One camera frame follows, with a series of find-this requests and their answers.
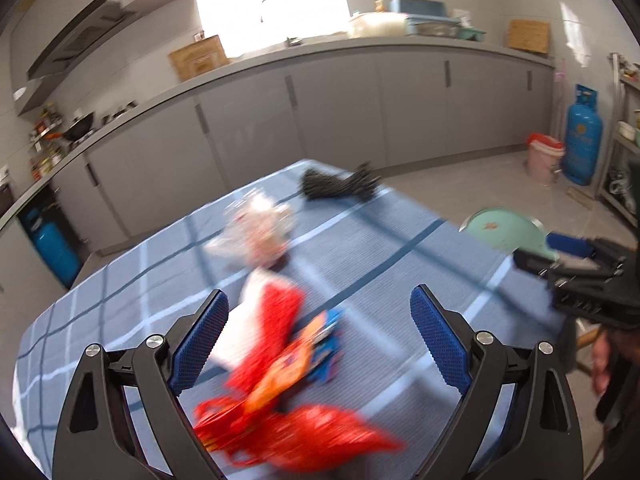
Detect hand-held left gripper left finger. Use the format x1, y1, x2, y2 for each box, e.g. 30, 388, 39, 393
52, 289, 231, 480

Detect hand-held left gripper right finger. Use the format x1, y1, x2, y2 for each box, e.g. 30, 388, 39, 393
410, 284, 583, 480

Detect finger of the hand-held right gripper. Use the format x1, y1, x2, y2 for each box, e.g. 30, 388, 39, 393
512, 250, 563, 280
546, 231, 627, 267

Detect red plastic wrapper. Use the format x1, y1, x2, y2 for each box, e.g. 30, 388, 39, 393
225, 282, 306, 401

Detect blue orange snack wrapper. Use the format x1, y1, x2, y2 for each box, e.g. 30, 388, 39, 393
247, 307, 346, 411

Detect clear plastic bag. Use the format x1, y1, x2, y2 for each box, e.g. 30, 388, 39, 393
206, 191, 296, 267

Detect red foil wrapper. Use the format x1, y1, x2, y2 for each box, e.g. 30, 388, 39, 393
192, 395, 406, 466

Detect person's right forearm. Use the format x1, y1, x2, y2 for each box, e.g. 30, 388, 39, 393
595, 329, 640, 428

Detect person's right hand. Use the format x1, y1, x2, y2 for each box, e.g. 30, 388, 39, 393
590, 329, 625, 397

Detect pink bucket with red bag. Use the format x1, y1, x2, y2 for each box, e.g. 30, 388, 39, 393
525, 132, 567, 186

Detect large blue gas cylinder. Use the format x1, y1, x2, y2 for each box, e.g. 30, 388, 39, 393
562, 84, 605, 187

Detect blue checked tablecloth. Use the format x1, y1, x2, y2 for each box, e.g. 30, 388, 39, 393
12, 159, 566, 480

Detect steel shelf rack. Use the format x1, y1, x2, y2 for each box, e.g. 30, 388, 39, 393
595, 52, 640, 221

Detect blue gas cylinder under counter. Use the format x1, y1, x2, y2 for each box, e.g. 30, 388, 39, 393
27, 207, 83, 286

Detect light wooden cutting board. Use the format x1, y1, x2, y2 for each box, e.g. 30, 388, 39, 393
506, 19, 552, 55

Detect black wok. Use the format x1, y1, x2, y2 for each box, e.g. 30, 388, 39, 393
59, 112, 97, 142

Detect grey kitchen base cabinets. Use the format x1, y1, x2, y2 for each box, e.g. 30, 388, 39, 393
0, 45, 557, 291

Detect steel bowl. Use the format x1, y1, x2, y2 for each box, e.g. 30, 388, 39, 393
417, 21, 463, 38

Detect spice rack with bottles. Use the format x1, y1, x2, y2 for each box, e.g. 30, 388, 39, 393
27, 102, 68, 181

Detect blue dish rack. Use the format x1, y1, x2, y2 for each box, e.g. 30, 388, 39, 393
389, 0, 462, 36

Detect white plastic basin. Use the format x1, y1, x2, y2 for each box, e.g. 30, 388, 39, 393
347, 10, 408, 38

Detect wooden cutting board with rack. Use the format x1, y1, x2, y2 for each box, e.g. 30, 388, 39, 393
167, 35, 232, 82

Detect range hood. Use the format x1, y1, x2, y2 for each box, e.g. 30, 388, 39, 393
25, 0, 138, 81

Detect window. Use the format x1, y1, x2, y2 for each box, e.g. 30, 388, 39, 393
172, 0, 351, 58

